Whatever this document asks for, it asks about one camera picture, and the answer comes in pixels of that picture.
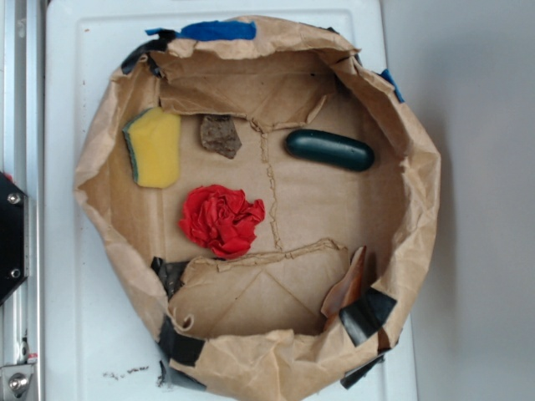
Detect brown paper bag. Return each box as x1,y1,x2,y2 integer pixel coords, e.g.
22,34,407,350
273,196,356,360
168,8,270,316
74,16,441,400

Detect brown scouring pad piece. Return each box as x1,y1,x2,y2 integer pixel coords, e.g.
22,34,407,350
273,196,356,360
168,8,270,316
201,114,242,160

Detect dark green oblong case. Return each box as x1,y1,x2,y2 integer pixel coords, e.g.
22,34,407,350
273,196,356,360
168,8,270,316
284,129,375,172

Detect white plastic tray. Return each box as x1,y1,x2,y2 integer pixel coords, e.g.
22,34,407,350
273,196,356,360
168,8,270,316
43,0,420,401

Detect yellow green sponge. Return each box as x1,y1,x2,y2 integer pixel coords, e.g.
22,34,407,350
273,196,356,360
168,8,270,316
122,107,181,189

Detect aluminium frame rail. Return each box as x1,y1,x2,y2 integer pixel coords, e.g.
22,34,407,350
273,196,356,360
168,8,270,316
1,1,44,400

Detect metal corner bracket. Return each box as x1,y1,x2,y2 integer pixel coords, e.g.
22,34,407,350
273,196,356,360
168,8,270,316
1,364,38,401

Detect red crumpled paper ball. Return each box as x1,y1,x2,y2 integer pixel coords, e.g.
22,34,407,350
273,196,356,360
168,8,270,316
178,185,265,259

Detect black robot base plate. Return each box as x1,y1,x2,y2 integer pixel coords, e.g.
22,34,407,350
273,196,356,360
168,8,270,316
0,172,28,305

